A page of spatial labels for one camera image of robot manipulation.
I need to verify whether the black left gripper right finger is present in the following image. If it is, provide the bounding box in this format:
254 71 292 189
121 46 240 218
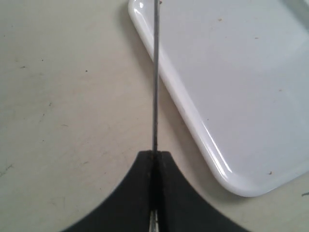
156 151 246 232

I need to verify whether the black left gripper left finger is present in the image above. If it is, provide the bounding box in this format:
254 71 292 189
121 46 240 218
64 150 153 232

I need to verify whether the thin metal skewer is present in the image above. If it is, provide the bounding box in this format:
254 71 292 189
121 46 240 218
150 0 161 232

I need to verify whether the white rectangular plastic tray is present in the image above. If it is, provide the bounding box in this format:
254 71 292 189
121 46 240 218
127 0 309 198

